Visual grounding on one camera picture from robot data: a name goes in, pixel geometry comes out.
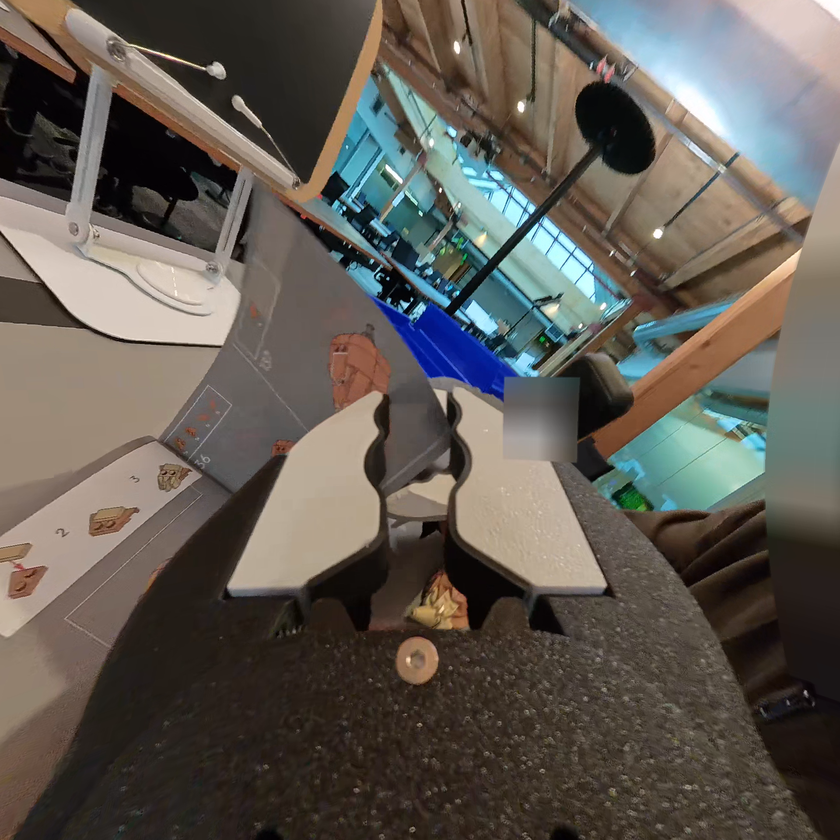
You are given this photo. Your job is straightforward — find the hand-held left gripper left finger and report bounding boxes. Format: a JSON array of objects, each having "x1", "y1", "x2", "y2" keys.
[{"x1": 226, "y1": 391, "x2": 392, "y2": 601}]

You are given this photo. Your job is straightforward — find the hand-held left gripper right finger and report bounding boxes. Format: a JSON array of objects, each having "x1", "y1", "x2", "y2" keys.
[{"x1": 445, "y1": 387, "x2": 609, "y2": 597}]

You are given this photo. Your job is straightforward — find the brick building instruction booklet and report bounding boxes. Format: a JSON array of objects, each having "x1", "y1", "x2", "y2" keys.
[{"x1": 0, "y1": 177, "x2": 470, "y2": 749}]

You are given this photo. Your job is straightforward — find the grey desk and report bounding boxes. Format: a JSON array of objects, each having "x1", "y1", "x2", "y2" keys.
[{"x1": 0, "y1": 177, "x2": 263, "y2": 526}]

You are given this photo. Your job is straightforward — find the black rounded object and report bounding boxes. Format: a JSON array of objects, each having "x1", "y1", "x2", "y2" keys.
[{"x1": 577, "y1": 353, "x2": 635, "y2": 442}]

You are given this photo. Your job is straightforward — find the person's brown clothing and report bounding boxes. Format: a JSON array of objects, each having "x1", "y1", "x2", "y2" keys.
[{"x1": 622, "y1": 499, "x2": 840, "y2": 840}]

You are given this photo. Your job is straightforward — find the wooden beam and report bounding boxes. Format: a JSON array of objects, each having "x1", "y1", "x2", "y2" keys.
[{"x1": 591, "y1": 249, "x2": 805, "y2": 460}]

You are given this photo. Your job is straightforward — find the white book stand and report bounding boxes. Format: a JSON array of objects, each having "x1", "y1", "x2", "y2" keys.
[{"x1": 0, "y1": 7, "x2": 304, "y2": 349}]

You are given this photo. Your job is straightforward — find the black plastic buckle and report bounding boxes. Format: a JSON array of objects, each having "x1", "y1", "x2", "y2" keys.
[{"x1": 753, "y1": 688, "x2": 819, "y2": 724}]

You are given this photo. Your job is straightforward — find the black pole with round disc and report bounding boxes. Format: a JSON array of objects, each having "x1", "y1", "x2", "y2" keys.
[{"x1": 446, "y1": 82, "x2": 657, "y2": 316}]

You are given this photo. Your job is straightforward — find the black tabletop with plywood edge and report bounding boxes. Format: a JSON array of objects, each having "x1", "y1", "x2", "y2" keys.
[{"x1": 72, "y1": 0, "x2": 385, "y2": 204}]

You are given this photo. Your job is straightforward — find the silver ventilation duct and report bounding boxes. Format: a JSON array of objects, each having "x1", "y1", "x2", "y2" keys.
[{"x1": 633, "y1": 298, "x2": 744, "y2": 347}]

